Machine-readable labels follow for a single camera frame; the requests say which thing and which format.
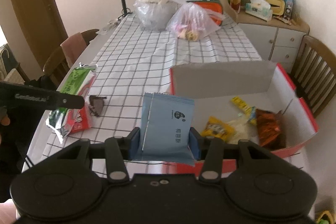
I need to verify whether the brown wooden door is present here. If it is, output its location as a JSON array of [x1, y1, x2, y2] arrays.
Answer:
[[11, 0, 68, 68]]

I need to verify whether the orange red snack packet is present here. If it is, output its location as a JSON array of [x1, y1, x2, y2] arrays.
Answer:
[[256, 109, 286, 151]]

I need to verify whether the orange green folding basket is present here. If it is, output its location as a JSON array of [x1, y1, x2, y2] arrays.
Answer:
[[186, 0, 223, 26]]

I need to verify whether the clear plastic bag with snacks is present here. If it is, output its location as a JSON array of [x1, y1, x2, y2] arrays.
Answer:
[[166, 2, 226, 42]]

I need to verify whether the light blue snack packet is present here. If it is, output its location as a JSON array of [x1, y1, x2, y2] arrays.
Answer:
[[134, 93, 195, 165]]

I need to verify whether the person's left hand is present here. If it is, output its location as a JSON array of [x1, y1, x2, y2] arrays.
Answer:
[[0, 106, 10, 143]]

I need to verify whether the pale yellow snack bag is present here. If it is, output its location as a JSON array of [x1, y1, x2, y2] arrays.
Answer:
[[228, 116, 258, 144]]

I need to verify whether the clear plastic bag left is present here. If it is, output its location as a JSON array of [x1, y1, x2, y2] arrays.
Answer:
[[133, 0, 186, 31]]

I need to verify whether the tissue box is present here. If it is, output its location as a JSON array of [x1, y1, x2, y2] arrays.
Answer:
[[245, 0, 273, 22]]

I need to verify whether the yellow stick snack packet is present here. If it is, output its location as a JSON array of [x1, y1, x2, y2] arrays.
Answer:
[[231, 97, 257, 126]]

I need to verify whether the red white cardboard box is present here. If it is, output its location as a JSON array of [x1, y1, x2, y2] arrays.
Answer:
[[170, 61, 318, 170]]

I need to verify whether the red white snack packet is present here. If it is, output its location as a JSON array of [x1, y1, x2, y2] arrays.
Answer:
[[63, 76, 95, 136]]

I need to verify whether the wooden chair dark seat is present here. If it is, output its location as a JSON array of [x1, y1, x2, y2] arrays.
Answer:
[[289, 35, 335, 118]]

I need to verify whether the checkered white tablecloth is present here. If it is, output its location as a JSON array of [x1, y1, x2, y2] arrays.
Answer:
[[41, 13, 263, 177]]

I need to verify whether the yellow tissue holder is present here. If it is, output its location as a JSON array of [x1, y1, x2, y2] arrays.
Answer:
[[265, 0, 285, 16]]

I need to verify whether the green snack bar packet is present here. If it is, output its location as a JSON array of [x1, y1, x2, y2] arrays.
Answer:
[[46, 65, 97, 143]]

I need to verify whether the wooden chair with pink cloth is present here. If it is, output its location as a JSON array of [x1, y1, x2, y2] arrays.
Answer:
[[43, 29, 98, 87]]

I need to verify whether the dark brown small wrapper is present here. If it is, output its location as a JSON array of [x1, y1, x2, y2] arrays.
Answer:
[[89, 95, 107, 117]]

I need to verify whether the white wooden sideboard cabinet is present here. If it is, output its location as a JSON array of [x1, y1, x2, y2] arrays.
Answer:
[[217, 0, 310, 72]]

